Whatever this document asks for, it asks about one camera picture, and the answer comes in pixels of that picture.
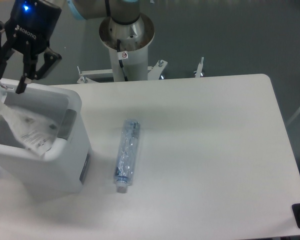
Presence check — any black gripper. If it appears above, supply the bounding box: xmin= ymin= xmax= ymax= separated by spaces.
xmin=0 ymin=0 xmax=63 ymax=95

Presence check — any white plastic packaging bag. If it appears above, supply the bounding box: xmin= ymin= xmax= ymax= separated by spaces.
xmin=0 ymin=100 xmax=60 ymax=156

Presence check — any crushed clear plastic bottle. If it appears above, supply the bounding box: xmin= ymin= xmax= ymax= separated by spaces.
xmin=113 ymin=119 xmax=140 ymax=194

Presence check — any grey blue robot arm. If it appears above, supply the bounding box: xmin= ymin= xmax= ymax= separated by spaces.
xmin=0 ymin=0 xmax=140 ymax=94

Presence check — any white trash can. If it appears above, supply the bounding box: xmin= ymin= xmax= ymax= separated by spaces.
xmin=0 ymin=79 xmax=92 ymax=193

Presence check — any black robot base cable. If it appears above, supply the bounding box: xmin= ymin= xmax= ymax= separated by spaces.
xmin=116 ymin=39 xmax=129 ymax=82

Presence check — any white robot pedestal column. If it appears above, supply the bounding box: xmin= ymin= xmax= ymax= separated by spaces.
xmin=108 ymin=46 xmax=148 ymax=82

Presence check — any white pedestal base frame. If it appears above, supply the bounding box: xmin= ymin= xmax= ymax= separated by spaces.
xmin=76 ymin=56 xmax=206 ymax=85

